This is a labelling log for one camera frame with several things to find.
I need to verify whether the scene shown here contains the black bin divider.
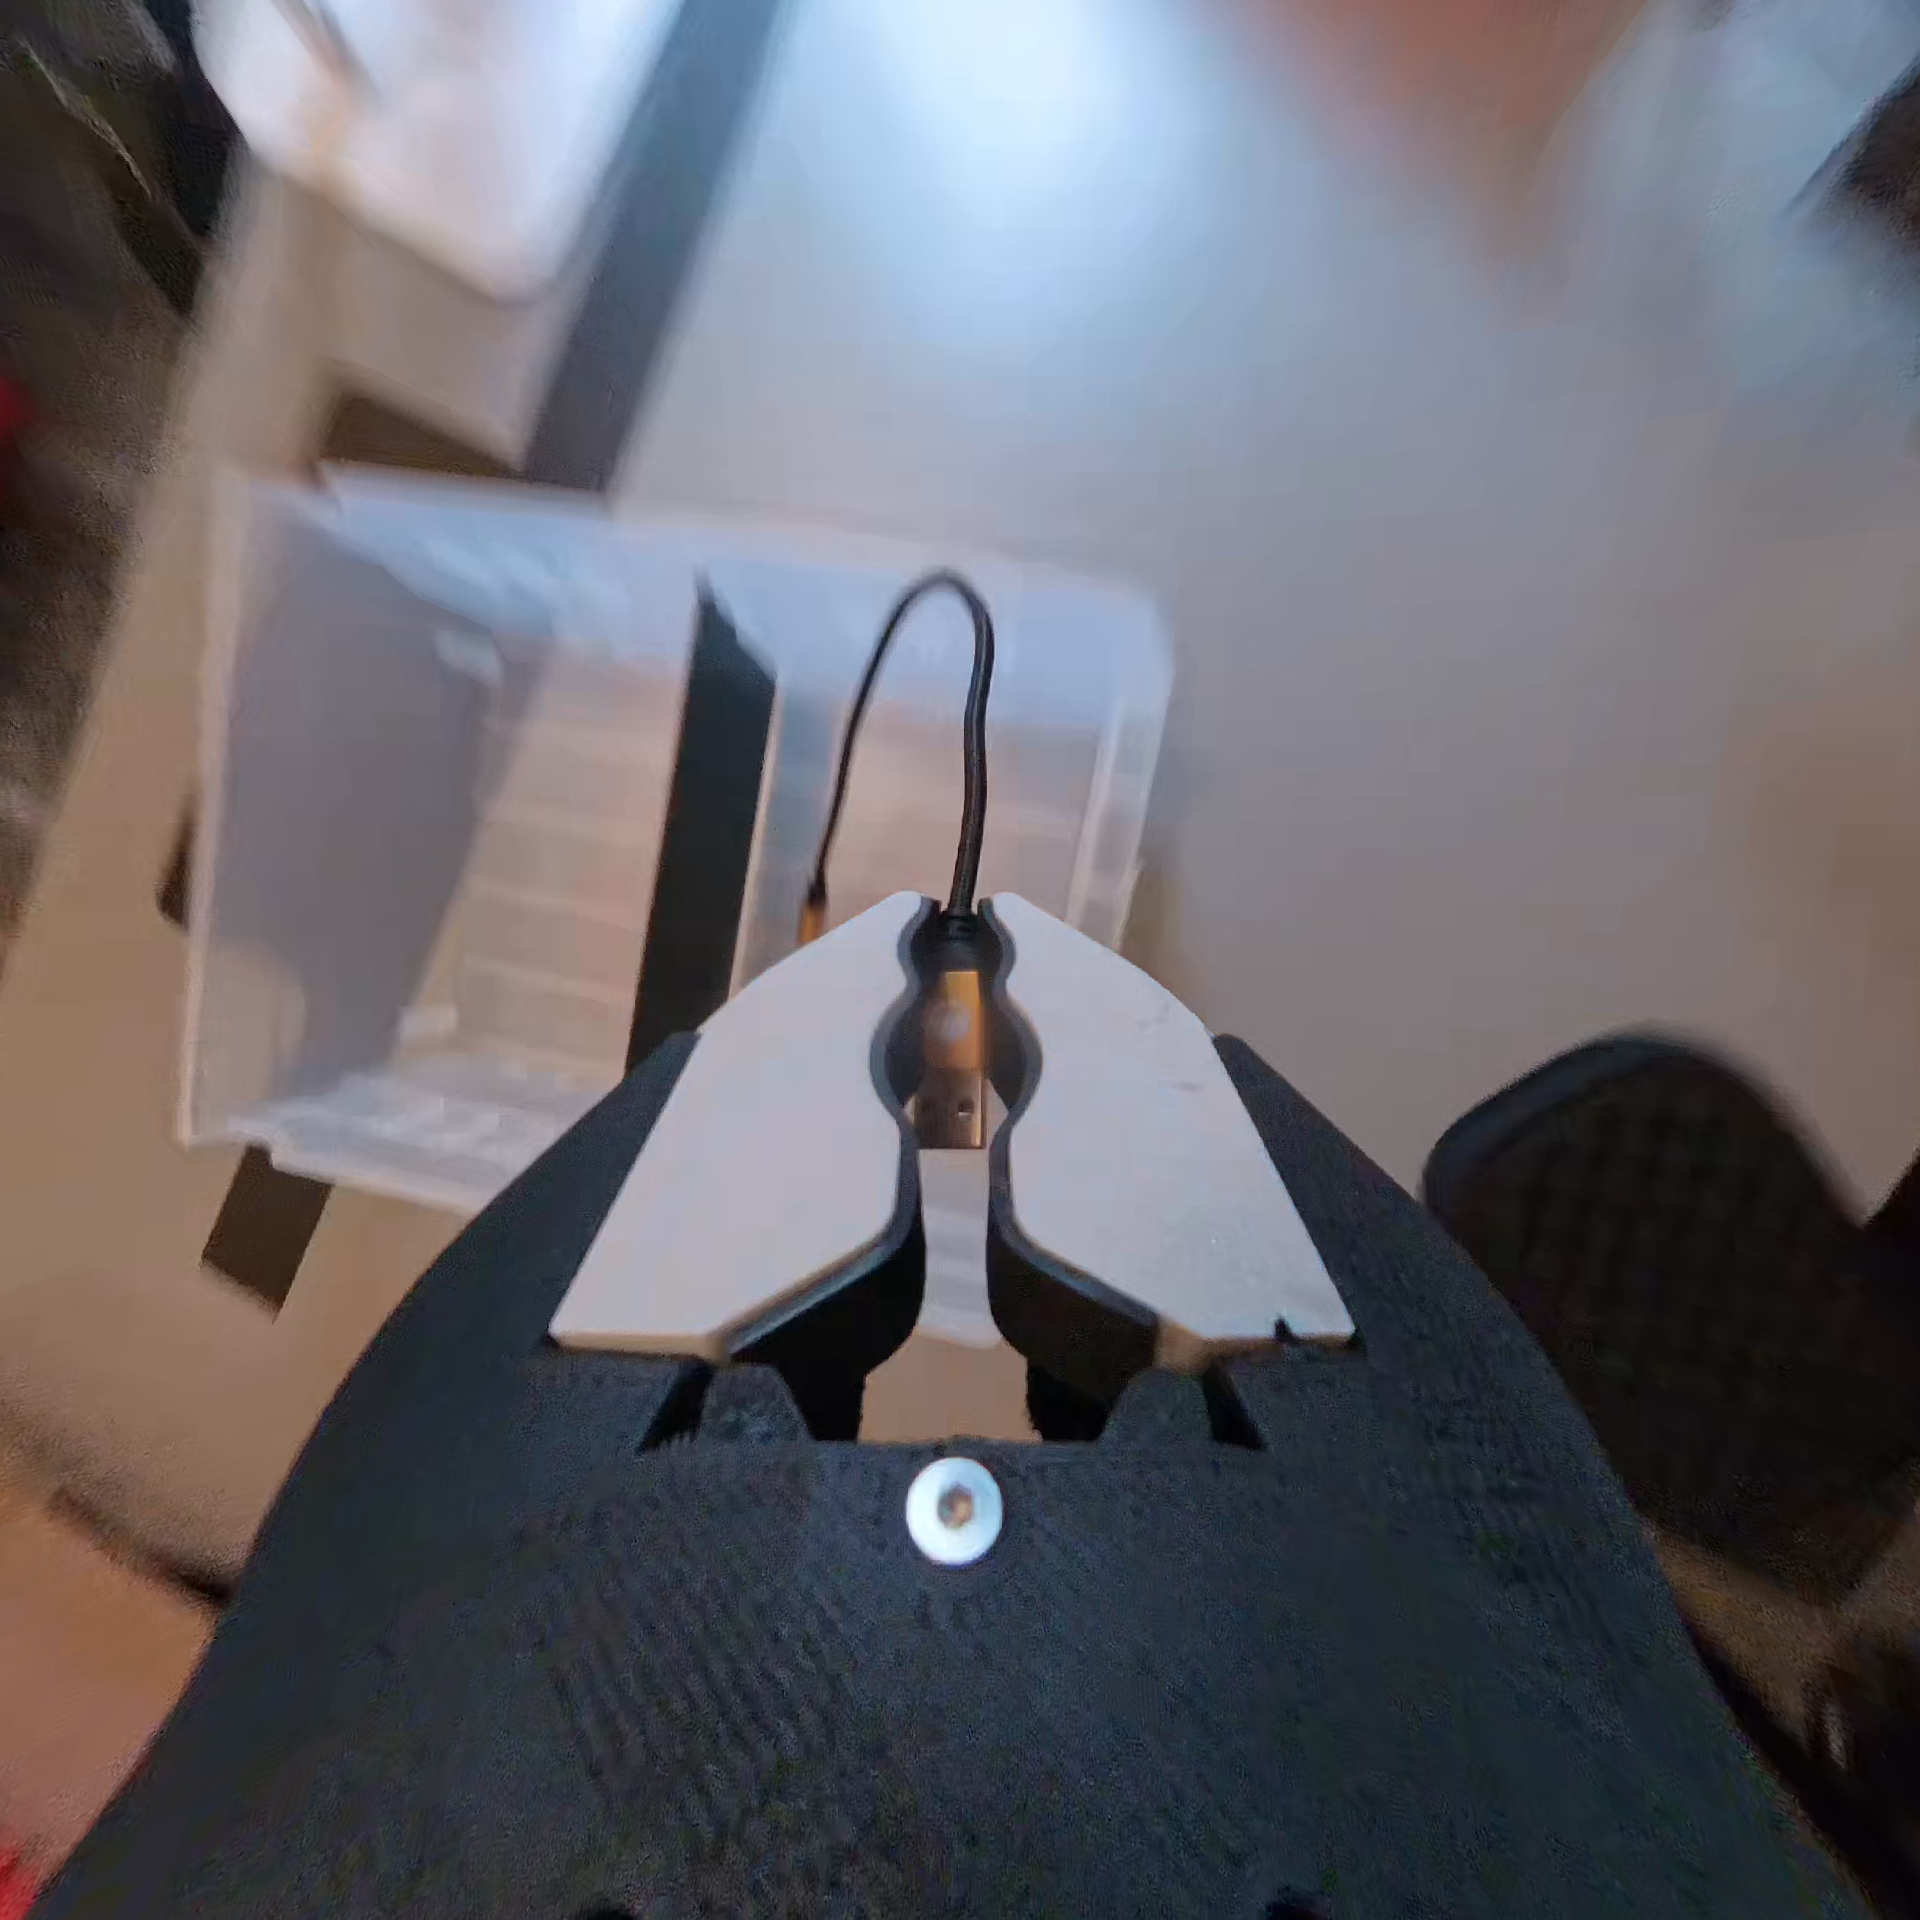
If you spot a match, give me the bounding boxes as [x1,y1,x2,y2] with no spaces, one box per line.
[621,577,784,1074]

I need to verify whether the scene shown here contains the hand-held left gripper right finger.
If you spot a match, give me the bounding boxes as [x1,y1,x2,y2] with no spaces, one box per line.
[983,888,1359,1434]

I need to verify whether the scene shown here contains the black cable with orange plugs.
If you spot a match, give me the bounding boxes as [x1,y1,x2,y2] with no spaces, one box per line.
[801,567,1001,1157]

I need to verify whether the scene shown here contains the clear plastic bin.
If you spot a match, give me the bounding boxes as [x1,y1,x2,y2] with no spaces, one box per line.
[175,461,1176,1353]

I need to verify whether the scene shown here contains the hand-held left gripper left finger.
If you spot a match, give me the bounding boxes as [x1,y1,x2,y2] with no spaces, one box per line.
[549,888,931,1440]

